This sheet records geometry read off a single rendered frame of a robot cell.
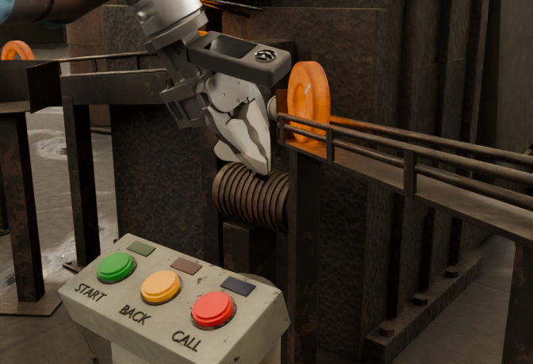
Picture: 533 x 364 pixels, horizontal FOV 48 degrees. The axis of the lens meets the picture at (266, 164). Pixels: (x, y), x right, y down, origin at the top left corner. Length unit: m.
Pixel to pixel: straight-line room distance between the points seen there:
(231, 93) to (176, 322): 0.27
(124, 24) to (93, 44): 2.48
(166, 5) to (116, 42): 1.25
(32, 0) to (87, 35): 3.72
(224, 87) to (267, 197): 0.56
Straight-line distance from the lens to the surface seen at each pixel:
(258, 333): 0.59
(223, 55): 0.68
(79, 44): 4.44
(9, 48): 2.33
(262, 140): 0.74
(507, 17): 2.09
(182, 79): 0.74
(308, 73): 1.08
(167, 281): 0.64
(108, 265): 0.70
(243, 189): 1.28
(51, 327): 1.84
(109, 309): 0.66
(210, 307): 0.59
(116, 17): 1.93
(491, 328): 1.85
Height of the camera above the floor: 0.90
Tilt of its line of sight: 16 degrees down
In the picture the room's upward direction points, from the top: straight up
